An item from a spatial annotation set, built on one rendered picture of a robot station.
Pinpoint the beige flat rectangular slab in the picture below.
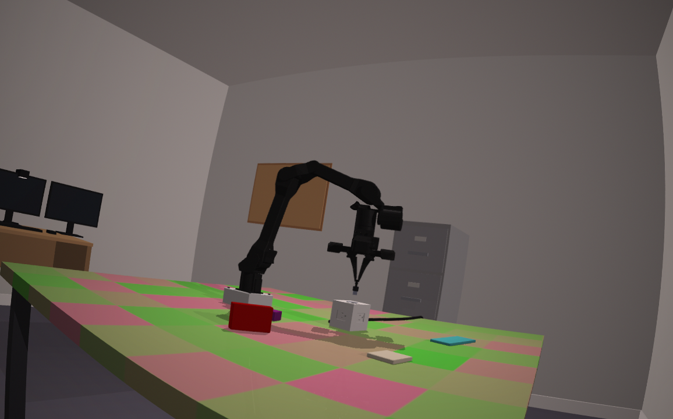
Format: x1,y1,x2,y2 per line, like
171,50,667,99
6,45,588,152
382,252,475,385
367,350,413,364

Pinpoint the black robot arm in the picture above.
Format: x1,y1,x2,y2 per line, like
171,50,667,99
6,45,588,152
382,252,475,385
236,161,403,294

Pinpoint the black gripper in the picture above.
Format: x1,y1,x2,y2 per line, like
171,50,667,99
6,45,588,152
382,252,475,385
327,225,395,282

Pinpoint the light blue rectangular block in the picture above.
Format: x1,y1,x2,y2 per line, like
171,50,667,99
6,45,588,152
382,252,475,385
430,336,476,346

